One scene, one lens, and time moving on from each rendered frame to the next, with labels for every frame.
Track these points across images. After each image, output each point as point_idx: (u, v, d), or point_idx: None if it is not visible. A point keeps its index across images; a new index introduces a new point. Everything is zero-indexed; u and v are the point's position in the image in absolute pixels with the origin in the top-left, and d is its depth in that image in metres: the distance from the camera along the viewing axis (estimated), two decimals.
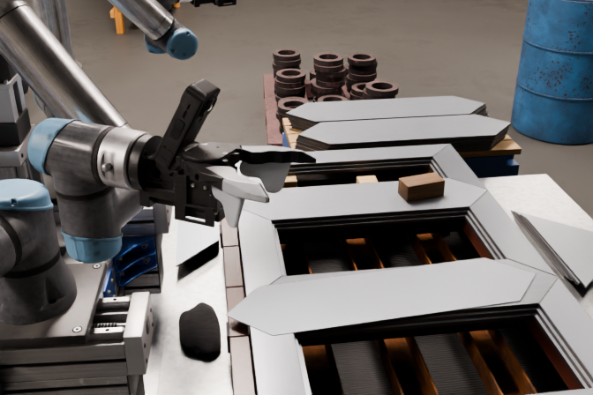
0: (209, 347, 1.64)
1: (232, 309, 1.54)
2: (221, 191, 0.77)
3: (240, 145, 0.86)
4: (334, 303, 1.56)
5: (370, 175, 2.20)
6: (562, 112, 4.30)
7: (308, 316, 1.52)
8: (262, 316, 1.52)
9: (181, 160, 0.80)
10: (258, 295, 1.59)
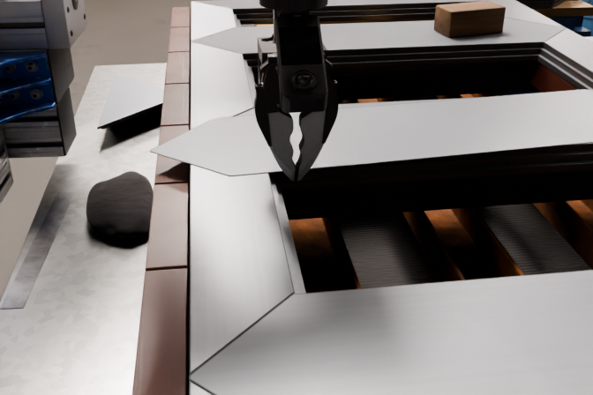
0: (131, 226, 0.98)
1: (161, 145, 0.88)
2: None
3: (328, 110, 0.75)
4: (342, 137, 0.90)
5: None
6: None
7: (296, 152, 0.86)
8: (214, 152, 0.86)
9: (264, 65, 0.72)
10: (213, 128, 0.92)
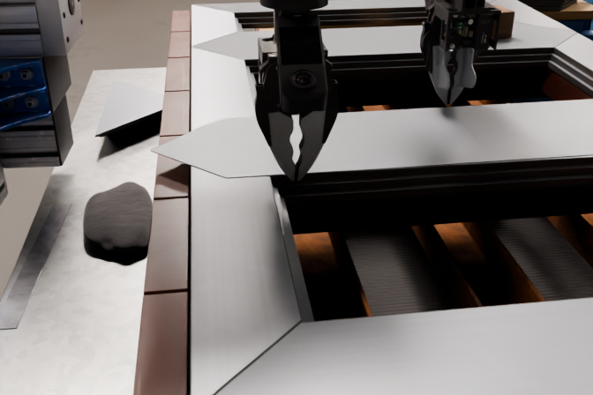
0: (130, 240, 0.94)
1: (163, 145, 0.87)
2: None
3: (328, 110, 0.76)
4: (346, 143, 0.88)
5: None
6: None
7: (297, 155, 0.85)
8: (214, 152, 0.85)
9: (264, 65, 0.73)
10: (216, 129, 0.92)
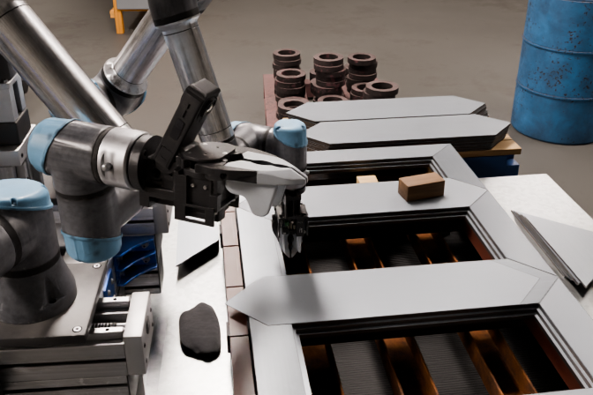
0: (209, 347, 1.64)
1: (231, 299, 1.58)
2: (244, 185, 0.79)
3: (248, 150, 0.84)
4: (333, 298, 1.58)
5: (370, 175, 2.20)
6: (562, 112, 4.30)
7: (305, 308, 1.55)
8: (260, 306, 1.55)
9: (181, 160, 0.80)
10: (259, 286, 1.62)
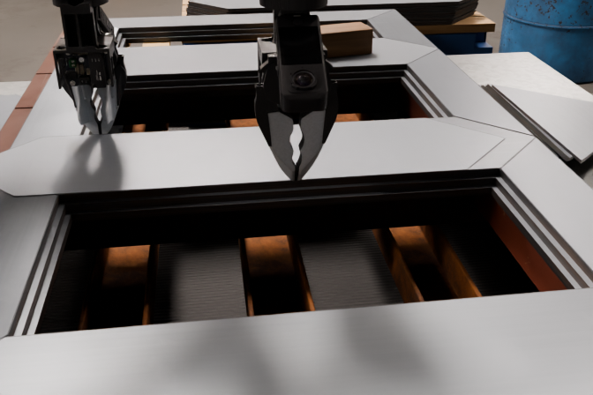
0: None
1: None
2: None
3: (328, 110, 0.76)
4: (149, 161, 0.93)
5: None
6: (557, 44, 3.64)
7: (94, 174, 0.89)
8: (18, 171, 0.90)
9: (264, 65, 0.72)
10: (33, 147, 0.97)
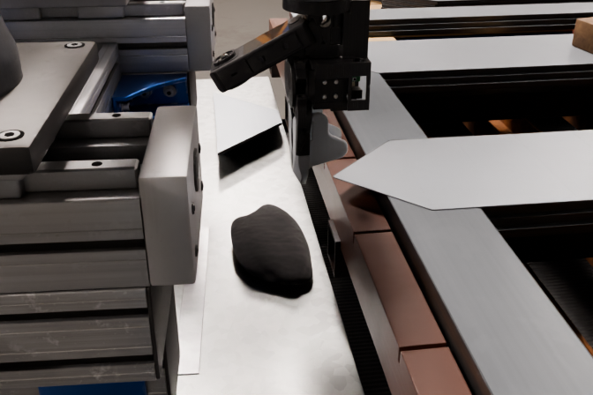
0: (294, 272, 0.87)
1: (344, 170, 0.80)
2: None
3: (296, 122, 0.72)
4: (541, 168, 0.81)
5: None
6: None
7: (496, 183, 0.78)
8: (405, 180, 0.78)
9: None
10: (392, 152, 0.85)
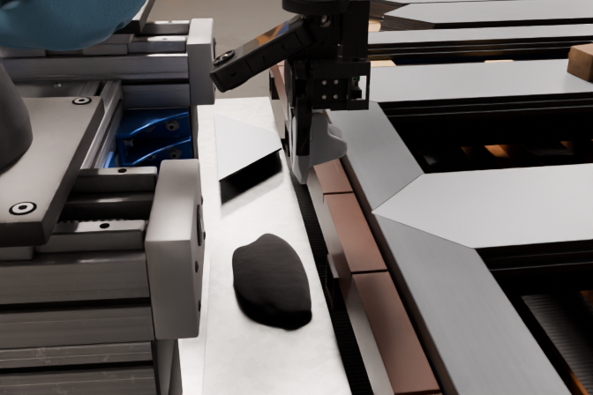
0: (293, 304, 0.89)
1: (381, 205, 0.83)
2: None
3: (296, 122, 0.72)
4: (572, 204, 0.84)
5: (504, 60, 1.45)
6: None
7: (529, 219, 0.80)
8: (441, 217, 0.81)
9: None
10: (426, 187, 0.88)
